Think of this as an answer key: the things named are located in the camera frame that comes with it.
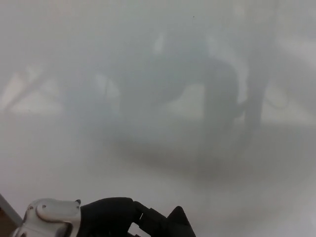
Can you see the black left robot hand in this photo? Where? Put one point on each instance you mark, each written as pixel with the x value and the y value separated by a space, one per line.
pixel 108 217

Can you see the white whiteboard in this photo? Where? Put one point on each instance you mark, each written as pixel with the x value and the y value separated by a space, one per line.
pixel 172 98

